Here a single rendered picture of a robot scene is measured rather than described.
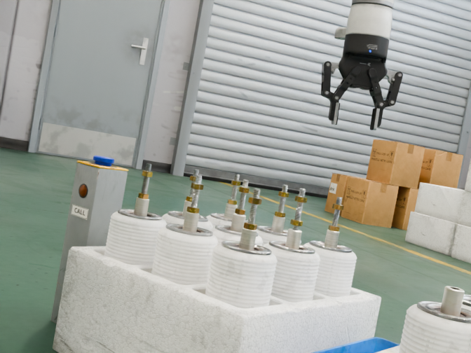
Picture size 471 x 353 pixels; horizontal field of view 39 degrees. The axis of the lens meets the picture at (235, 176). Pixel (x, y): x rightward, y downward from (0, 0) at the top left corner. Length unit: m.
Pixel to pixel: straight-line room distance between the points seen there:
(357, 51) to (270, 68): 5.27
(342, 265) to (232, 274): 0.26
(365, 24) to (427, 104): 6.17
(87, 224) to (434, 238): 2.84
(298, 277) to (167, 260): 0.20
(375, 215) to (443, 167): 0.65
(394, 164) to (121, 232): 3.73
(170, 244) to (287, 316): 0.21
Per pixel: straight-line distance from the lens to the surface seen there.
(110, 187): 1.26
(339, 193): 4.98
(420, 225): 3.97
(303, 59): 6.56
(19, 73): 5.94
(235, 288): 0.94
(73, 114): 5.96
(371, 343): 1.16
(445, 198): 3.87
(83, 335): 1.13
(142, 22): 6.10
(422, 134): 7.28
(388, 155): 4.76
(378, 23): 1.15
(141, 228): 1.09
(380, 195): 4.67
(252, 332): 0.91
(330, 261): 1.13
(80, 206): 1.27
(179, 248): 1.01
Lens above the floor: 0.40
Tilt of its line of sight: 3 degrees down
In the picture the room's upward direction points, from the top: 10 degrees clockwise
